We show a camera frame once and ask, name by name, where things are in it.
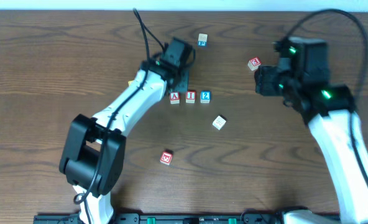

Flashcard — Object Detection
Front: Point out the red letter A block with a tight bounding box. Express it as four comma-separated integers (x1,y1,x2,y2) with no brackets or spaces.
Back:
170,92,180,105

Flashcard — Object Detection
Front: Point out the red letter I block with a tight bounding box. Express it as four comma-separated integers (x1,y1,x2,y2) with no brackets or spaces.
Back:
185,91,196,103

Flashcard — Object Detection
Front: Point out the red block turning blue 2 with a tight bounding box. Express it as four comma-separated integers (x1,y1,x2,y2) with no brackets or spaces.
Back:
200,91,211,104

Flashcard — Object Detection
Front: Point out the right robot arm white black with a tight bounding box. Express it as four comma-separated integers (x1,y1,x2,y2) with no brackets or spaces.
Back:
254,37,368,223

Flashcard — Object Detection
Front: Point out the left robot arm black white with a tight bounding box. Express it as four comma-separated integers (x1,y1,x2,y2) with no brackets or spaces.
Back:
59,58,192,223

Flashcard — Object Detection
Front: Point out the blue and white block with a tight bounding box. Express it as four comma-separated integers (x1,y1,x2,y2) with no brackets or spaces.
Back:
198,34,208,47

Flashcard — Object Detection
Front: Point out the red block far right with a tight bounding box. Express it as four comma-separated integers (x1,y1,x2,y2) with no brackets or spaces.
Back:
247,57,261,71

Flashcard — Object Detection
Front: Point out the plain white wooden block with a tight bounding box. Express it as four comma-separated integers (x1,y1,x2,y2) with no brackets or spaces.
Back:
212,115,227,130

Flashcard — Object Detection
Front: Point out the red block near front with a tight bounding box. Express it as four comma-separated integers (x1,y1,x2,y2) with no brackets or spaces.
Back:
160,151,173,166

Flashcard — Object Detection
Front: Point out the black mounting rail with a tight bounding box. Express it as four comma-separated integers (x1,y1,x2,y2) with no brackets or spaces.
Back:
33,207,349,224

